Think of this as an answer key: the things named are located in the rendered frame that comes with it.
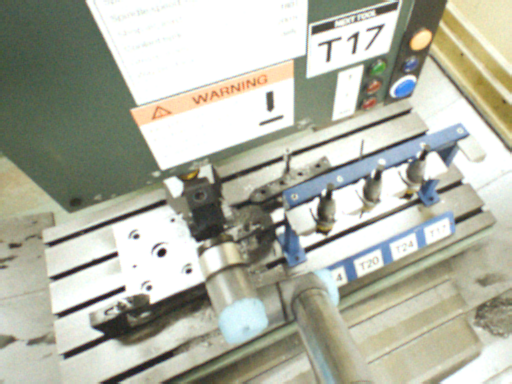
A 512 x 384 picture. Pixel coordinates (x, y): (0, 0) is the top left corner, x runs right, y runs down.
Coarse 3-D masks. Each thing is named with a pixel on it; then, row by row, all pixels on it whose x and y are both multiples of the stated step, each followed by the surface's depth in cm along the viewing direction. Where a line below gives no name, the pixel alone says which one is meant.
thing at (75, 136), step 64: (0, 0) 25; (64, 0) 27; (320, 0) 36; (384, 0) 39; (0, 64) 28; (64, 64) 30; (0, 128) 32; (64, 128) 35; (128, 128) 38; (64, 192) 42; (128, 192) 46
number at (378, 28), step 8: (368, 24) 41; (376, 24) 41; (384, 24) 42; (344, 32) 40; (352, 32) 41; (360, 32) 41; (368, 32) 42; (376, 32) 42; (384, 32) 43; (344, 40) 41; (352, 40) 42; (360, 40) 42; (368, 40) 43; (376, 40) 43; (384, 40) 44; (344, 48) 42; (352, 48) 43; (360, 48) 43; (368, 48) 44; (376, 48) 45; (344, 56) 43; (352, 56) 44
